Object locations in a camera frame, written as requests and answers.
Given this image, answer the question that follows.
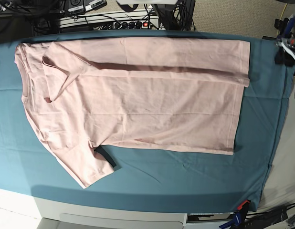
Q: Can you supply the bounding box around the white power strip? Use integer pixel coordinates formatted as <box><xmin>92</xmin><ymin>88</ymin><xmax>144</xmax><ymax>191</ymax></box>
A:
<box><xmin>57</xmin><ymin>10</ymin><xmax>162</xmax><ymax>32</ymax></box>

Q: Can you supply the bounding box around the teal table cloth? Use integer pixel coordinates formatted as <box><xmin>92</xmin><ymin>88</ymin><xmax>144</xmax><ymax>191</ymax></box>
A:
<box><xmin>0</xmin><ymin>38</ymin><xmax>294</xmax><ymax>213</ymax></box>

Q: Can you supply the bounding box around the orange blue clamp bottom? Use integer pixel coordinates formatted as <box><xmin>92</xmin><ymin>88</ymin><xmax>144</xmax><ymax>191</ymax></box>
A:
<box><xmin>219</xmin><ymin>200</ymin><xmax>251</xmax><ymax>229</ymax></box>

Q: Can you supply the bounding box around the blue clamp upper right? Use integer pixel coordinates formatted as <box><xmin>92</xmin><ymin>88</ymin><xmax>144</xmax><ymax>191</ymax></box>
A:
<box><xmin>274</xmin><ymin>17</ymin><xmax>295</xmax><ymax>40</ymax></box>

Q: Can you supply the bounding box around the pink T-shirt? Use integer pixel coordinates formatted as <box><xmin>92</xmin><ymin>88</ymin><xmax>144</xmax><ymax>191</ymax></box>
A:
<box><xmin>15</xmin><ymin>37</ymin><xmax>251</xmax><ymax>188</ymax></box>

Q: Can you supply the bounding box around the black cable bundle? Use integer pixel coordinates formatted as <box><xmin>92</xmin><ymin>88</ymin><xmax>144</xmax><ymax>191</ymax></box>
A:
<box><xmin>152</xmin><ymin>0</ymin><xmax>198</xmax><ymax>31</ymax></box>

